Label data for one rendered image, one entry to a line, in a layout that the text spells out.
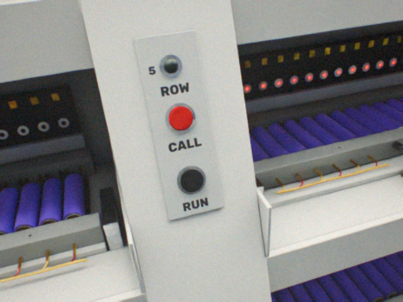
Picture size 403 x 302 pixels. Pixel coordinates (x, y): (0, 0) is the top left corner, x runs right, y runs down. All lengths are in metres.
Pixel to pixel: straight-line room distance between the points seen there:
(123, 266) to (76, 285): 0.04
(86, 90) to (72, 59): 0.19
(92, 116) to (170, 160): 0.21
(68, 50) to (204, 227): 0.15
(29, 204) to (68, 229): 0.06
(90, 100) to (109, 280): 0.22
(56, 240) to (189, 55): 0.17
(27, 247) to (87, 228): 0.05
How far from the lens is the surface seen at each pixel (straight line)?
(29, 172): 0.41
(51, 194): 0.36
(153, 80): 0.24
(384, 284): 0.52
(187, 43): 0.24
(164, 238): 0.26
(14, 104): 0.40
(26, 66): 0.25
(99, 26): 0.24
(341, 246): 0.33
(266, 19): 0.27
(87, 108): 0.44
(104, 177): 0.40
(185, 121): 0.24
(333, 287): 0.50
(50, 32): 0.25
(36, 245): 0.31
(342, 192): 0.36
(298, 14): 0.29
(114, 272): 0.30
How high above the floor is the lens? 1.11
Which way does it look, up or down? 13 degrees down
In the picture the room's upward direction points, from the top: 10 degrees counter-clockwise
